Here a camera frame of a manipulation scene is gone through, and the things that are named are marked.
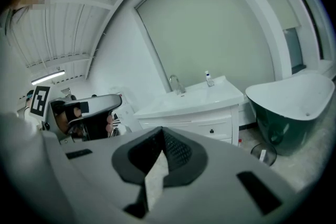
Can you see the clear soap dispenser bottle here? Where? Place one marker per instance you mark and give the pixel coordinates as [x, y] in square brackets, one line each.
[209, 81]

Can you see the small red-capped bottle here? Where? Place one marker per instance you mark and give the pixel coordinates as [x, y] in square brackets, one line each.
[239, 143]

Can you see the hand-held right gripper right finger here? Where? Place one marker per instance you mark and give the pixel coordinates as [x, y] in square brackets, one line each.
[225, 191]

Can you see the black mesh wastebasket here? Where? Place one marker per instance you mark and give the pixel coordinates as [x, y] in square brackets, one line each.
[265, 153]

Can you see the ceiling tube light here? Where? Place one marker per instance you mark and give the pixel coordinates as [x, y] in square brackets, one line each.
[48, 77]

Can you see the person's left hand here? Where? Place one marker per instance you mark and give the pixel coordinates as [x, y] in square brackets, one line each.
[109, 120]

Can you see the large grey roller blind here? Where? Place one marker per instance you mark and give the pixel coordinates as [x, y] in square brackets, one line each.
[204, 29]

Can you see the white drawer with black knob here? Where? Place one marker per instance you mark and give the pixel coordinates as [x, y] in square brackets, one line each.
[218, 127]

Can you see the chrome faucet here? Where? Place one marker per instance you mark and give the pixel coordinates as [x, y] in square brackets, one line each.
[179, 85]

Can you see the green and white bathtub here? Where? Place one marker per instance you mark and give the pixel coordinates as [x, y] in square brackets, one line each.
[286, 118]

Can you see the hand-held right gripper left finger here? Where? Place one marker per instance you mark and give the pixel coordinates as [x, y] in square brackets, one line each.
[94, 178]

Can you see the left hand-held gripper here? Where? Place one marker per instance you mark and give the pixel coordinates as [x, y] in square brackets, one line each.
[99, 102]

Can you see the white vanity cabinet with sink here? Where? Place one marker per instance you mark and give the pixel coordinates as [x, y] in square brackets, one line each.
[194, 102]

